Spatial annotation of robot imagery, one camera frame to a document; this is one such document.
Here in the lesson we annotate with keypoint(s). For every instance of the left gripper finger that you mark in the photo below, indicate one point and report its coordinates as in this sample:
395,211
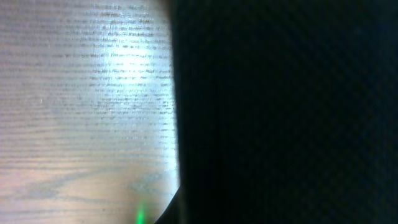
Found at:
286,111

